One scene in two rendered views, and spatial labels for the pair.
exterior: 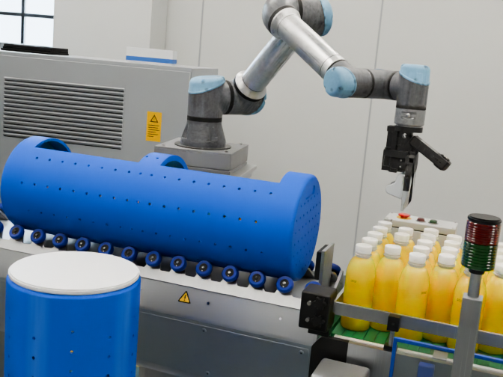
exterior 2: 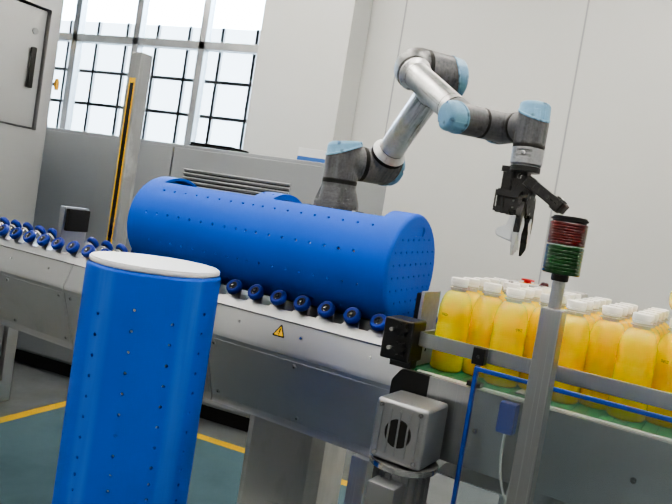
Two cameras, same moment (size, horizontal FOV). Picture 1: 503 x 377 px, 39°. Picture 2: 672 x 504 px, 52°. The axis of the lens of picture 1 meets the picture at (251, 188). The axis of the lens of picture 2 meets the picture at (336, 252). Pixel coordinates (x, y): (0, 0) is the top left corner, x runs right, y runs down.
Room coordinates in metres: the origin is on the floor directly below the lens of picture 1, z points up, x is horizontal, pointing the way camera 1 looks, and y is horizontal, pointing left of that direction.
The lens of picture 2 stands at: (0.07, -0.30, 1.20)
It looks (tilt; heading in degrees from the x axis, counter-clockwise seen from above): 3 degrees down; 11
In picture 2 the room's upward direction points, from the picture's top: 9 degrees clockwise
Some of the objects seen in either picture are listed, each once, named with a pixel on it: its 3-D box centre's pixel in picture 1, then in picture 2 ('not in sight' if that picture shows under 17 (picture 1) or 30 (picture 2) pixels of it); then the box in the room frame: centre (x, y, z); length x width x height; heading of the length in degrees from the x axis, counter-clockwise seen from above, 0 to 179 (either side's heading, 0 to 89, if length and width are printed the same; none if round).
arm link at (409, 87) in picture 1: (412, 86); (531, 125); (1.78, -0.38, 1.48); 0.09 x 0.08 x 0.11; 36
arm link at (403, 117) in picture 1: (409, 118); (526, 158); (1.77, -0.38, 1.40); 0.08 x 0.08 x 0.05
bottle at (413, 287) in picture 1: (412, 299); (507, 340); (1.58, -0.40, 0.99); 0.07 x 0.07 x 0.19
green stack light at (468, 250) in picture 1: (479, 253); (562, 260); (1.32, -0.45, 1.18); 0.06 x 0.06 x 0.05
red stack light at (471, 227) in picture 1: (482, 231); (567, 234); (1.32, -0.45, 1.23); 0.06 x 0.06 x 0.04
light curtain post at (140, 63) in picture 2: not in sight; (111, 267); (2.59, 1.09, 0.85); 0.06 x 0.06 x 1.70; 71
